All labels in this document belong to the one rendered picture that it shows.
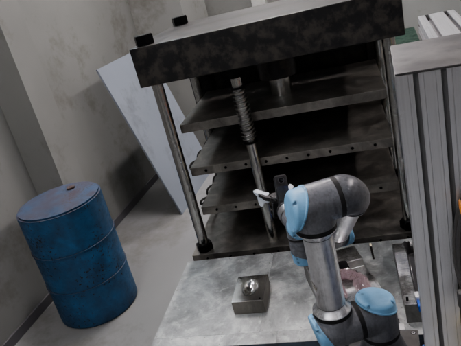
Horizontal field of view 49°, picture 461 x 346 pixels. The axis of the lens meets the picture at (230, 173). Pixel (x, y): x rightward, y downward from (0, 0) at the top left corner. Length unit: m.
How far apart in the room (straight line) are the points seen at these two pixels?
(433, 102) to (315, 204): 0.51
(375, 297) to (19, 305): 3.36
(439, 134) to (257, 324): 1.56
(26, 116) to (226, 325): 2.66
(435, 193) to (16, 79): 3.70
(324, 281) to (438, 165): 0.61
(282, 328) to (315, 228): 0.99
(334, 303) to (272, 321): 0.85
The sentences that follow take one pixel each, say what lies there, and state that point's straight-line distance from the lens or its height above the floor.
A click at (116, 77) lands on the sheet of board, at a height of 1.50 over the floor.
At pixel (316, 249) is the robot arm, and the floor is 1.51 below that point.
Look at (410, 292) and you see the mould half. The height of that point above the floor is 0.89.
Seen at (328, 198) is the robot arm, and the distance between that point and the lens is 1.35.
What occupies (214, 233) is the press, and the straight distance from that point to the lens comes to 3.17.
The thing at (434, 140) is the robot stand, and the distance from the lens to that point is 0.98.
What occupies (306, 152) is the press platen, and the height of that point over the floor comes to 1.28.
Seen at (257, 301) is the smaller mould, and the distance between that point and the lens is 2.37.
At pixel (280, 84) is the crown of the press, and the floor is 1.61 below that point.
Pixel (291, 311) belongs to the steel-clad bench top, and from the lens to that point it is 2.37.
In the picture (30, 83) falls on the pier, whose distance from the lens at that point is 4.38.
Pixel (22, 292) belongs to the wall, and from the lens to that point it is 4.52.
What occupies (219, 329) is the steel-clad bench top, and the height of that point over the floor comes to 0.80.
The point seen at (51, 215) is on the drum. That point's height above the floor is 0.97.
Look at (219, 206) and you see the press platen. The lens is 2.91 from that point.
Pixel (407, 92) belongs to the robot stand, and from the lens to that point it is 0.94.
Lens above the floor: 2.26
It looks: 22 degrees down
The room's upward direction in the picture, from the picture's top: 14 degrees counter-clockwise
